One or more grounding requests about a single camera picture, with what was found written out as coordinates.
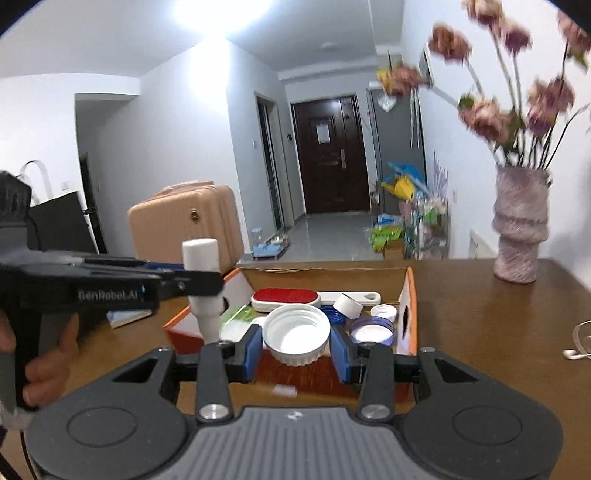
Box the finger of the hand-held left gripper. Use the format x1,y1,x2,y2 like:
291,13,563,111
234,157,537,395
156,270,223,302
83,256,186,274

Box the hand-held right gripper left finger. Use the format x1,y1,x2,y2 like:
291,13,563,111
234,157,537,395
111,324,264,424

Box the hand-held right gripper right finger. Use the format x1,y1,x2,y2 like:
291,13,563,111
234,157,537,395
329,324,482,424

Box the white plastic bottle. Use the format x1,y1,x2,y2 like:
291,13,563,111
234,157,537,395
181,238,225,345

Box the large white plastic cap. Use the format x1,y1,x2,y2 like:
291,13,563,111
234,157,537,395
261,304,332,368

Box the orange cardboard box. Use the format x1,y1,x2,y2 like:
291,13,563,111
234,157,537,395
163,265,419,400

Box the person's left hand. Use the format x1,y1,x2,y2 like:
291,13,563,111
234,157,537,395
22,318,81,408

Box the pink hard-shell suitcase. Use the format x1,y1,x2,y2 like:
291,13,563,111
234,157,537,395
127,180,245,273

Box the white round cap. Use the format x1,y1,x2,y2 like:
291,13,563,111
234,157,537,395
332,292,365,319

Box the small white lid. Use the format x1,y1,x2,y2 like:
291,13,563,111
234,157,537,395
370,303,399,323

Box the black paper bag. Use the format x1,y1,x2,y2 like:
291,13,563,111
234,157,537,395
28,189,100,255

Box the red and white lint brush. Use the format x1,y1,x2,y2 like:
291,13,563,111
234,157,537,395
251,287,382,311

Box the small blue stool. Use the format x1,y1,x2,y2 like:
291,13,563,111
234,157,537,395
251,228,290,260

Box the grey side door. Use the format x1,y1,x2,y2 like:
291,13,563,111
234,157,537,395
255,92,287,232

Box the cluttered storage rack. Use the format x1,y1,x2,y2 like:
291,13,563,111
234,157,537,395
399,196,451,260

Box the dark brown entrance door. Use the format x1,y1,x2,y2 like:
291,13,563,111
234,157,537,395
290,95,372,216

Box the blue and yellow toy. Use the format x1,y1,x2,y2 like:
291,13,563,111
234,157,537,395
380,161,430,199

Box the pink textured vase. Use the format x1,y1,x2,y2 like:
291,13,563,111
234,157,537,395
491,165,553,285

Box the pink artificial roses bouquet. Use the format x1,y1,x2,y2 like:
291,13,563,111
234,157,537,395
376,0,591,169

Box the black cable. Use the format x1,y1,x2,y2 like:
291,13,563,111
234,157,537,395
18,426,40,480

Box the white wired earphones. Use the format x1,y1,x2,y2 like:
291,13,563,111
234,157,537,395
562,318,591,361

